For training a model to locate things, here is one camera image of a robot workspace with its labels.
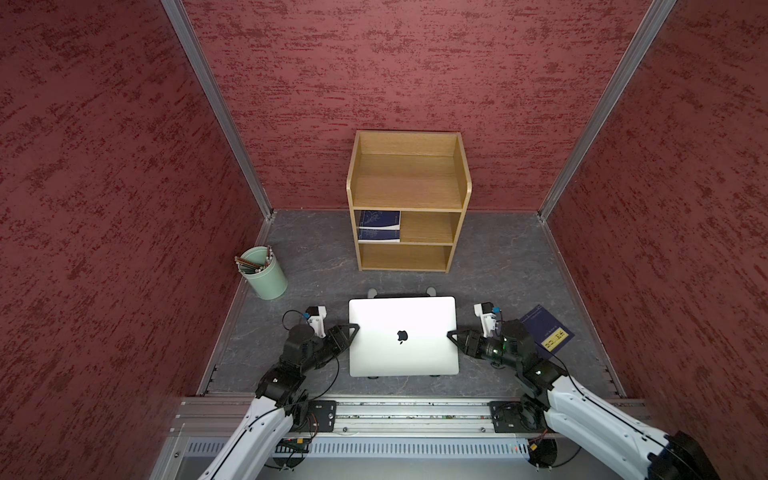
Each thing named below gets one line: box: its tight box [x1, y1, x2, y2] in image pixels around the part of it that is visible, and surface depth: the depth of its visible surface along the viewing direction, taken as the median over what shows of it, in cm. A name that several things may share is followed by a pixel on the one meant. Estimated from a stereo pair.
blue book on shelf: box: [358, 210, 401, 243], surface depth 93 cm
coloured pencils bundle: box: [234, 245, 274, 274], surface depth 88 cm
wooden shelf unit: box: [346, 130, 472, 273], surface depth 92 cm
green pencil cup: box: [238, 245, 289, 301], surface depth 91 cm
